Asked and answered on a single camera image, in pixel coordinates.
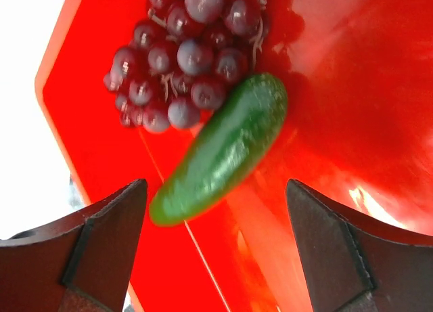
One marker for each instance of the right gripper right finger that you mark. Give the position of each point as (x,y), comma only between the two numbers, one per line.
(353,262)

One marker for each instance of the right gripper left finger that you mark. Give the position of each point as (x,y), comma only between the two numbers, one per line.
(81,262)

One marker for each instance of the green toy cucumber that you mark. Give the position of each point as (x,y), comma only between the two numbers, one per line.
(225,151)

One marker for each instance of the red plastic tray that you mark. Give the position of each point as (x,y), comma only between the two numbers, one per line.
(359,130)

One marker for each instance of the purple toy grapes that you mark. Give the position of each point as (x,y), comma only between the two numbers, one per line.
(183,59)

